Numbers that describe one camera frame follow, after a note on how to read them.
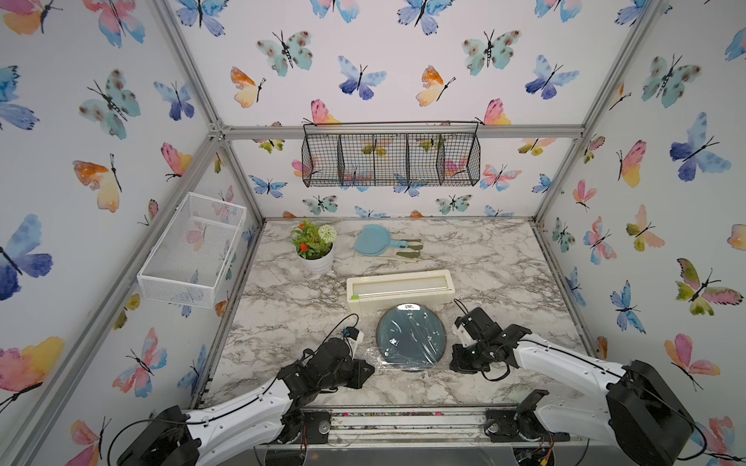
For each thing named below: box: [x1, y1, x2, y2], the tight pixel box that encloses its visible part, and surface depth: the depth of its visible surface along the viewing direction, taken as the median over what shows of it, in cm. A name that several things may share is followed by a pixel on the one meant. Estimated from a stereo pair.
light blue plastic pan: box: [354, 224, 408, 257], surface depth 117 cm
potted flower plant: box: [290, 219, 338, 275], surface depth 97 cm
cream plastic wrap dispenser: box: [346, 269, 456, 312], surface depth 93 cm
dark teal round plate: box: [375, 302, 447, 372], surface depth 88 cm
